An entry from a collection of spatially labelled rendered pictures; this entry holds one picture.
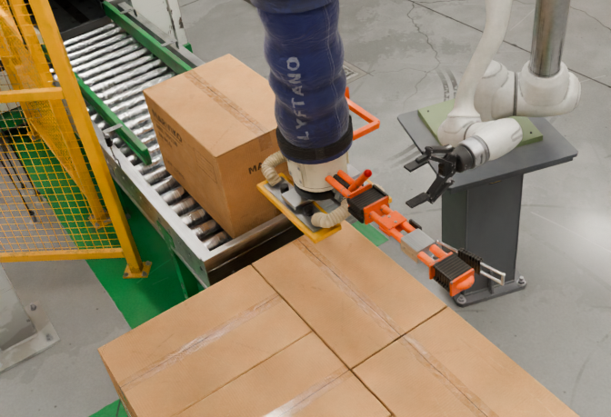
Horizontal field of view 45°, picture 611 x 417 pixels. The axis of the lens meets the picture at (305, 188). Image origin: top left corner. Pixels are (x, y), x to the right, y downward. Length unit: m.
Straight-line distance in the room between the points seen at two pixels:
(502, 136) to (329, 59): 0.61
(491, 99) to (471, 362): 0.91
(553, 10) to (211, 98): 1.26
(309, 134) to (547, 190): 1.94
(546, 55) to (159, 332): 1.56
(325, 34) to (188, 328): 1.12
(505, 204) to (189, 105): 1.27
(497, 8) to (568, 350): 1.44
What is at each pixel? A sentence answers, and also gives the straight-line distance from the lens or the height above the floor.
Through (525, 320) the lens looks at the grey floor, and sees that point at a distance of 3.18.
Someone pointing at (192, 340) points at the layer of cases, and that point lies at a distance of 2.50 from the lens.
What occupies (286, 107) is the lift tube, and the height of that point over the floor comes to 1.30.
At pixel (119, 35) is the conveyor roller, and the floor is 0.55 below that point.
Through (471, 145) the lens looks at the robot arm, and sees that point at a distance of 2.23.
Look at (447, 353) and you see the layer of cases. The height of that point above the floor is 0.54.
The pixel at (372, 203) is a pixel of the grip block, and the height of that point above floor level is 1.06.
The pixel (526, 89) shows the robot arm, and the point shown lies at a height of 1.00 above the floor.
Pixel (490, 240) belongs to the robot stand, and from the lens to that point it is 3.06.
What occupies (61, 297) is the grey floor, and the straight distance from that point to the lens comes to 3.64.
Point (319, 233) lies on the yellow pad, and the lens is 2.18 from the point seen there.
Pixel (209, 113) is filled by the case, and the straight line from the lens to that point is 2.76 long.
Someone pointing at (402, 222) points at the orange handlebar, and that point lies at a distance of 2.01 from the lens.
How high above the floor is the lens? 2.40
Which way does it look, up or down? 39 degrees down
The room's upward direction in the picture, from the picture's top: 9 degrees counter-clockwise
